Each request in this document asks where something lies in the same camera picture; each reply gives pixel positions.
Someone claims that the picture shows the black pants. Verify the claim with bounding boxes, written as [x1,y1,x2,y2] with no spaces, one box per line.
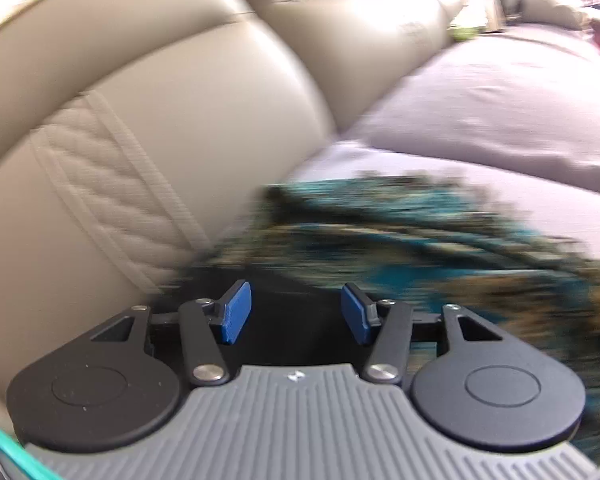
[175,266,368,377]

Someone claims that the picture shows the teal paisley patterned throw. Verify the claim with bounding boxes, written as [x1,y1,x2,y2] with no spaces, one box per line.
[201,174,600,462]

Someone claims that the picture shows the beige leather sofa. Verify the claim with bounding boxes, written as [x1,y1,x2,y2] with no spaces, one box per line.
[0,0,446,430]

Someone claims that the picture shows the teal cable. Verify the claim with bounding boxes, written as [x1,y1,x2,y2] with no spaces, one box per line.
[0,418,62,480]

